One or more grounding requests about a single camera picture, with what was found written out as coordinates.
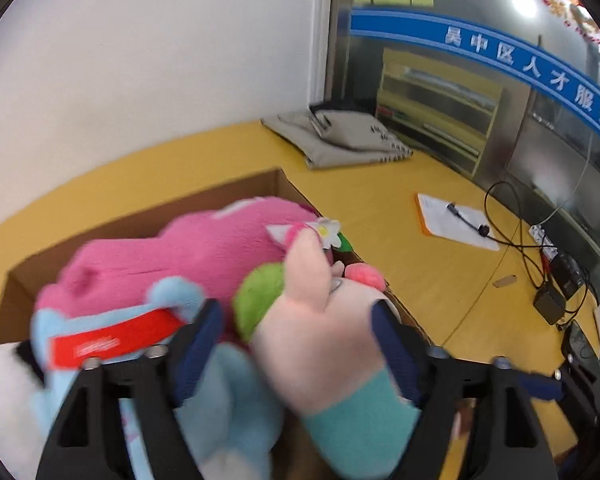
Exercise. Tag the black box device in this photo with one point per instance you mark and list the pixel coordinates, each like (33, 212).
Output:
(567, 272)

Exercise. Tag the pale pink teal plush toy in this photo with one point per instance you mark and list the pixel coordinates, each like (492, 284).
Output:
(320, 330)

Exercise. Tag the grey fabric bag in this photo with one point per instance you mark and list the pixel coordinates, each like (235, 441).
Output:
(355, 130)
(325, 155)

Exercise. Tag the pink bear plush toy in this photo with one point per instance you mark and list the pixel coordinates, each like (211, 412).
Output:
(220, 240)

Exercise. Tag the white notepad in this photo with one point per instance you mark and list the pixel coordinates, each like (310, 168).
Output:
(455, 230)

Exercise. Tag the cardboard box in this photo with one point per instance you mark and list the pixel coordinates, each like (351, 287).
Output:
(130, 210)

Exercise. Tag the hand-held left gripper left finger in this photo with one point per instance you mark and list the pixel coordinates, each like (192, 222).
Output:
(200, 355)

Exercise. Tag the white plush toy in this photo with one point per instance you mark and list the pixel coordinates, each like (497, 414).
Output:
(5, 400)

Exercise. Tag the white power strip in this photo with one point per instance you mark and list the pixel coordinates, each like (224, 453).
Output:
(542, 240)

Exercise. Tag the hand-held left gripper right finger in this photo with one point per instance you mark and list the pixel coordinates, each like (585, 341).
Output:
(392, 350)

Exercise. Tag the light blue plush toy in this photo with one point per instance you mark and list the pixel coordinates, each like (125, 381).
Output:
(230, 400)

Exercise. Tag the blue glass banner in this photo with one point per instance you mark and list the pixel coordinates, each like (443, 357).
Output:
(480, 40)

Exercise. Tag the black power adapter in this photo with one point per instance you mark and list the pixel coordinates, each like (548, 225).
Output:
(549, 302)

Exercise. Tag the wooden stick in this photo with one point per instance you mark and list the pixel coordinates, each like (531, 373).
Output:
(505, 280)

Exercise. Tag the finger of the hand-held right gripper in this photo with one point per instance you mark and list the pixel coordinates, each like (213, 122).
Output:
(542, 387)

